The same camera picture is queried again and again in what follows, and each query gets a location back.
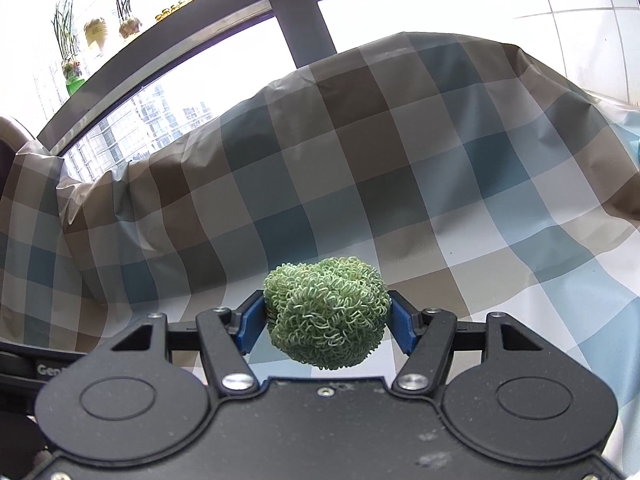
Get dark window frame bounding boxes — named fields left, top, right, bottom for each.
left=35, top=0, right=640, bottom=156

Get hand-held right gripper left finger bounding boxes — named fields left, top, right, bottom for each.
left=97, top=291, right=266, bottom=395

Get green potted plant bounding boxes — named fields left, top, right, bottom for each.
left=50, top=0, right=87, bottom=97

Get purple sofa with cream frame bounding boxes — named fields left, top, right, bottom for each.
left=0, top=116, right=37, bottom=192

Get checked blue brown cloth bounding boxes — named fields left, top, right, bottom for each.
left=0, top=30, right=640, bottom=461

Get yellow plant pot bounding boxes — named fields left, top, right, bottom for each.
left=83, top=16, right=109, bottom=54

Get green curly scrubber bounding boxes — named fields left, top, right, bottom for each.
left=263, top=256, right=392, bottom=371

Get sprouting bulbs in jar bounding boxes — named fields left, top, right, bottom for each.
left=114, top=0, right=144, bottom=40

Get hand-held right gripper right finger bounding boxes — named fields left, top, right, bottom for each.
left=389, top=291, right=551, bottom=395

